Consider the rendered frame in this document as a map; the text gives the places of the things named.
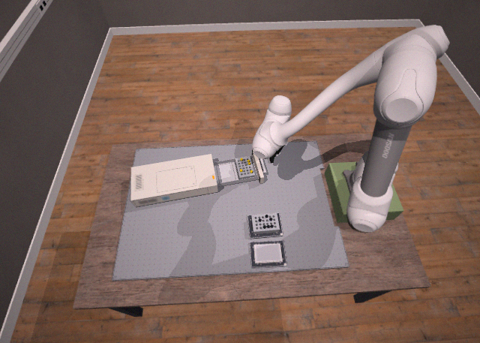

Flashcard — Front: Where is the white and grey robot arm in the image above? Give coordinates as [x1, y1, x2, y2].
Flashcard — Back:
[252, 25, 449, 233]

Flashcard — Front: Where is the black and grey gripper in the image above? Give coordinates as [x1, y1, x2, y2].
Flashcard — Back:
[269, 146, 284, 163]

